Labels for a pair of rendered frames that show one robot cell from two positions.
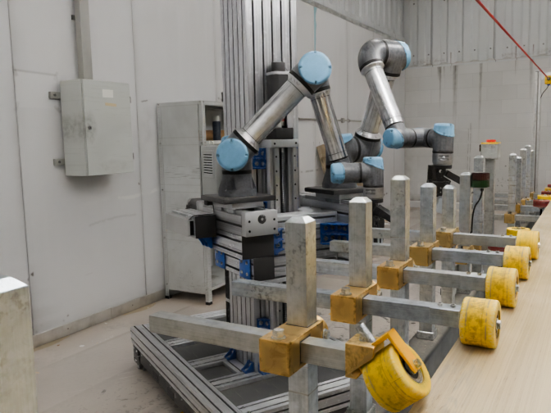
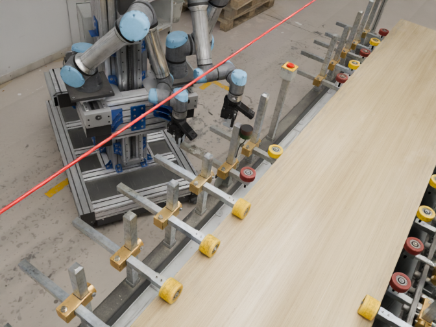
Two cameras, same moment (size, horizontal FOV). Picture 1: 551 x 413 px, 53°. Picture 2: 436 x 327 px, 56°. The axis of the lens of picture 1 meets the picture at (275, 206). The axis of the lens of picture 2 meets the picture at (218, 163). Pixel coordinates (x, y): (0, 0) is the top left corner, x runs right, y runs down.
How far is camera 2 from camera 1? 125 cm
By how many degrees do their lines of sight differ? 37
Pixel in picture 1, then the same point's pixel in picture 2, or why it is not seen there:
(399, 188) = (127, 222)
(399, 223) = (128, 235)
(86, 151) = not seen: outside the picture
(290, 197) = (135, 76)
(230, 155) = (70, 78)
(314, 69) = (132, 30)
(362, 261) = (78, 291)
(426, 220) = (169, 200)
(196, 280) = not seen: hidden behind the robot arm
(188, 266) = not seen: hidden behind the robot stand
